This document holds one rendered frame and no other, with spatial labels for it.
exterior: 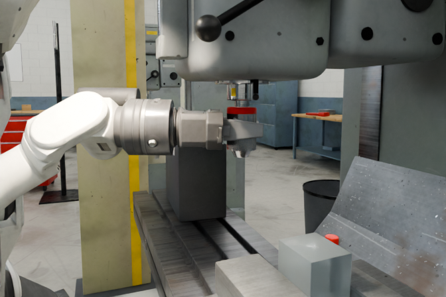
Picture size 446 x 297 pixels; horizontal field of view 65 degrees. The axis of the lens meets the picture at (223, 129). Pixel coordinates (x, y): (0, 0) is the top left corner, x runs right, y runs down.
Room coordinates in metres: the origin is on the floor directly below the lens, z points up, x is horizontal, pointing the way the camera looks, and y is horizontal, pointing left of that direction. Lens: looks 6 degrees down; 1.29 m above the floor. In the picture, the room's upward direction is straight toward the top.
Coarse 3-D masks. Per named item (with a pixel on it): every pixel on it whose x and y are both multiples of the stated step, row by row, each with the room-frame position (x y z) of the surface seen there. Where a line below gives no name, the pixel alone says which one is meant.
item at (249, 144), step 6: (228, 114) 0.54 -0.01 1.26; (234, 114) 0.53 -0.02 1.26; (240, 114) 0.52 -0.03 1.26; (246, 114) 0.53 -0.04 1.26; (252, 114) 0.53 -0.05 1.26; (240, 120) 0.52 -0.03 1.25; (246, 120) 0.53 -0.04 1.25; (252, 120) 0.53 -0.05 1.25; (228, 144) 0.54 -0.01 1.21; (234, 144) 0.53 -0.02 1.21; (240, 144) 0.52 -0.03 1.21; (246, 144) 0.53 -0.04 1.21; (252, 144) 0.53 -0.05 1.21; (234, 150) 0.53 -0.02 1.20; (240, 150) 0.52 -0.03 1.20; (246, 150) 0.53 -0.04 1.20
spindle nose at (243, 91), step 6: (228, 84) 0.54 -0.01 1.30; (234, 84) 0.53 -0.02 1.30; (240, 84) 0.52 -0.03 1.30; (246, 84) 0.52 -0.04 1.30; (252, 84) 0.53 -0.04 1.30; (228, 90) 0.54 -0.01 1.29; (240, 90) 0.52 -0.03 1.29; (246, 90) 0.52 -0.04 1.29; (252, 90) 0.53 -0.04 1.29; (228, 96) 0.54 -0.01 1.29; (234, 96) 0.53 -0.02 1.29; (240, 96) 0.52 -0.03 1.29; (246, 96) 0.52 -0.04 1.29
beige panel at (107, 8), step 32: (96, 0) 2.10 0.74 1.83; (128, 0) 2.16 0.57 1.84; (96, 32) 2.10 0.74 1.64; (128, 32) 2.15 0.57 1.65; (96, 64) 2.09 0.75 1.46; (128, 64) 2.15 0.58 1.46; (96, 160) 2.09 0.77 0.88; (128, 160) 2.15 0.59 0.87; (96, 192) 2.08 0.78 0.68; (128, 192) 2.15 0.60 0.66; (96, 224) 2.08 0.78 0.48; (128, 224) 2.15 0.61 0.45; (96, 256) 2.08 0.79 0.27; (128, 256) 2.15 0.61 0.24; (96, 288) 2.08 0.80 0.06; (128, 288) 2.13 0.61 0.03
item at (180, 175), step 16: (224, 144) 0.84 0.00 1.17; (176, 160) 0.83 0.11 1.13; (192, 160) 0.82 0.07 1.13; (208, 160) 0.83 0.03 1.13; (224, 160) 0.84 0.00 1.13; (176, 176) 0.84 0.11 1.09; (192, 176) 0.82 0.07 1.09; (208, 176) 0.83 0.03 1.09; (224, 176) 0.84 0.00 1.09; (176, 192) 0.84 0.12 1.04; (192, 192) 0.82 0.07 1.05; (208, 192) 0.83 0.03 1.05; (224, 192) 0.84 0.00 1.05; (176, 208) 0.84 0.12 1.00; (192, 208) 0.82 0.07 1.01; (208, 208) 0.83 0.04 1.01; (224, 208) 0.84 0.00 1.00
